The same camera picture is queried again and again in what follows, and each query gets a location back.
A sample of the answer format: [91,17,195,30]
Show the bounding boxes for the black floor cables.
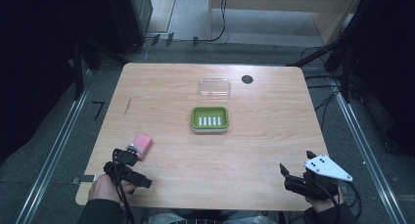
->
[301,46,346,130]

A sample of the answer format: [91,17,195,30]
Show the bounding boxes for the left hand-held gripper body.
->
[103,142,153,190]

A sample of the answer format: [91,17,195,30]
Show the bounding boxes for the white floor cable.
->
[125,37,155,64]

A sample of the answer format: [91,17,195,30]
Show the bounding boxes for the metal floor rail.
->
[327,76,409,224]
[15,68,93,224]

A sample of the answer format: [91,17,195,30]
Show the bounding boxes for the person's left hand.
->
[87,173,138,204]

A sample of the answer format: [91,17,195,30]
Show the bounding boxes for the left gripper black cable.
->
[112,148,137,224]

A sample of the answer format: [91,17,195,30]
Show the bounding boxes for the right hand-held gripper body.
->
[284,154,354,201]

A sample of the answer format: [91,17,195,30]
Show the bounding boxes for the hanging black cable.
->
[195,0,230,44]

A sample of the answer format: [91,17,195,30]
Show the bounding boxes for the black stand with curtain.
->
[287,0,415,105]

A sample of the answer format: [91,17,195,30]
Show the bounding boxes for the person's right hand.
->
[304,186,346,214]

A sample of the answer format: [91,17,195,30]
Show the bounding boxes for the green soap dish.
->
[190,106,230,134]

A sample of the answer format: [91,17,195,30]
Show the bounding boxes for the pink soap bar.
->
[133,133,155,161]

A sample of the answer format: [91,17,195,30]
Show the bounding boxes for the black cabinet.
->
[107,0,154,56]

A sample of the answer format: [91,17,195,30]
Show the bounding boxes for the clear plastic lid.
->
[198,77,232,100]

